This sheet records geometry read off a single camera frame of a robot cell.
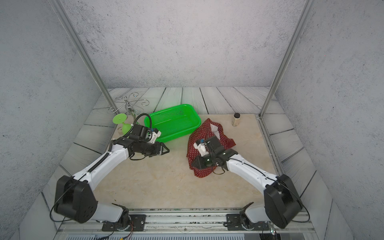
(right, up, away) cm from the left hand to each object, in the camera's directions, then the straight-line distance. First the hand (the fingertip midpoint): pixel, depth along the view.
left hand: (168, 151), depth 82 cm
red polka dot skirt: (+23, +12, +17) cm, 31 cm away
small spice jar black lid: (+44, +18, +27) cm, 55 cm away
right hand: (+14, -6, -2) cm, 15 cm away
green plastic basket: (-2, +17, +37) cm, 40 cm away
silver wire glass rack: (-23, +24, +8) cm, 34 cm away
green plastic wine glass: (-26, +18, 0) cm, 31 cm away
